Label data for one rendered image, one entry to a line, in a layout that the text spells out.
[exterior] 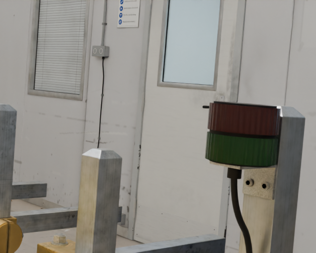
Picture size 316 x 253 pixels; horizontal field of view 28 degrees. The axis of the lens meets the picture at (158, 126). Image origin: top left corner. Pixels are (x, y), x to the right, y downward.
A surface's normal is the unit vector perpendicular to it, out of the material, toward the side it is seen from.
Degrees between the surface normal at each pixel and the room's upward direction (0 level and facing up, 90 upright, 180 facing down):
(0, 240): 90
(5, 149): 90
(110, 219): 90
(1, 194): 90
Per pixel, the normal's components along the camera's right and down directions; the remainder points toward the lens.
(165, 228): -0.74, -0.01
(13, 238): 0.68, 0.10
